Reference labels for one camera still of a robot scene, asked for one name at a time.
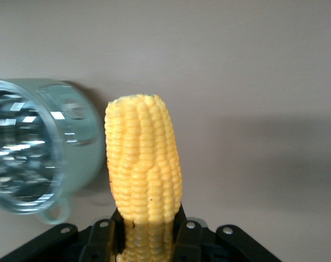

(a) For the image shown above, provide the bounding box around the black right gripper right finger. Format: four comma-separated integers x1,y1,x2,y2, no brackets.
172,203,210,262

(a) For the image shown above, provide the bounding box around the grey-green steel pot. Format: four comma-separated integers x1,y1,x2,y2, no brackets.
0,78,107,225

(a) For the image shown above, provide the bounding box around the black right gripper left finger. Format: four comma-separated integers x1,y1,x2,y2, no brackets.
82,207,126,262

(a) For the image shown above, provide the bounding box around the yellow corn cob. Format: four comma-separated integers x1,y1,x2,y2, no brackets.
104,93,183,262

